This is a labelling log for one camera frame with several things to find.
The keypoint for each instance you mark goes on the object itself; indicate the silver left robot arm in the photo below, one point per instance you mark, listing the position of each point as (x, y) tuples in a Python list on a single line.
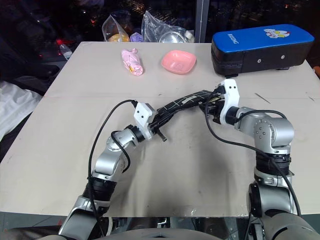
[(110, 160)]

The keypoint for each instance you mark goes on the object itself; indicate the pink plastic bowl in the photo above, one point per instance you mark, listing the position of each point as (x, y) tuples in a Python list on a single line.
[(178, 62)]

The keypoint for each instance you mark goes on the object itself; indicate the grey rounded robot torso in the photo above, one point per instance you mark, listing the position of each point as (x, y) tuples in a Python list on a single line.
[(150, 236)]

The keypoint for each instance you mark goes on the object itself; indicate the clear bag with orange item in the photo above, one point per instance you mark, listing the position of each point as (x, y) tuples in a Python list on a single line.
[(116, 32)]

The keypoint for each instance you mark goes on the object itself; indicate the black grid pencil pouch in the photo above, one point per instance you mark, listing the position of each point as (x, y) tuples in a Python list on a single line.
[(185, 102)]

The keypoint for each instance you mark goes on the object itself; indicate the grey metal window post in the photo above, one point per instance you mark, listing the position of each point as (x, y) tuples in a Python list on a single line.
[(201, 20)]

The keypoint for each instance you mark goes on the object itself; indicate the small white bottle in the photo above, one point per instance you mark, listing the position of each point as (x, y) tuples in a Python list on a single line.
[(189, 36)]

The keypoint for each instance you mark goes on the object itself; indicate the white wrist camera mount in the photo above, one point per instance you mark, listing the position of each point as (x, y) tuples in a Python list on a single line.
[(143, 117), (231, 100)]

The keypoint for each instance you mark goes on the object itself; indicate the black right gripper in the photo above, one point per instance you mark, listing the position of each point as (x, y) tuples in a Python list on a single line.
[(217, 110)]

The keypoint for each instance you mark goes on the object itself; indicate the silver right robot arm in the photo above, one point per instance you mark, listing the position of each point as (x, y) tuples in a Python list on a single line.
[(272, 135)]

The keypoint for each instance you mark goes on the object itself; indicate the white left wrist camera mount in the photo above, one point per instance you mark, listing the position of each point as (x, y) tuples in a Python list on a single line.
[(143, 117)]

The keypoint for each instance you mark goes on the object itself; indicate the clear crumpled plastic bag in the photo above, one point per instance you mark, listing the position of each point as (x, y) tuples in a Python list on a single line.
[(155, 27)]

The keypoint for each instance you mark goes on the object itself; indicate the white cloth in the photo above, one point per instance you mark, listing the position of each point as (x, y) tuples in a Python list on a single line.
[(15, 107)]

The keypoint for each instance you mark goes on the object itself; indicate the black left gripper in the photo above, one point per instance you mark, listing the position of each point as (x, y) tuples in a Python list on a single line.
[(156, 127)]

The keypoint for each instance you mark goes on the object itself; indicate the blue-topped black box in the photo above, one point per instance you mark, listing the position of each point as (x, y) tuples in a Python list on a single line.
[(260, 43)]

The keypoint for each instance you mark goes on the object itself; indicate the clear red-capped water bottle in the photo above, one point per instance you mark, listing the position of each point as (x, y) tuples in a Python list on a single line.
[(65, 52)]

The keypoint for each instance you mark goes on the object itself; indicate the shiny metal bowl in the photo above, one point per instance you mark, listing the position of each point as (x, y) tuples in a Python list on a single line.
[(171, 37)]

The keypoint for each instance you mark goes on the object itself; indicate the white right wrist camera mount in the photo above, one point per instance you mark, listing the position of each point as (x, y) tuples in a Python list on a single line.
[(231, 100)]

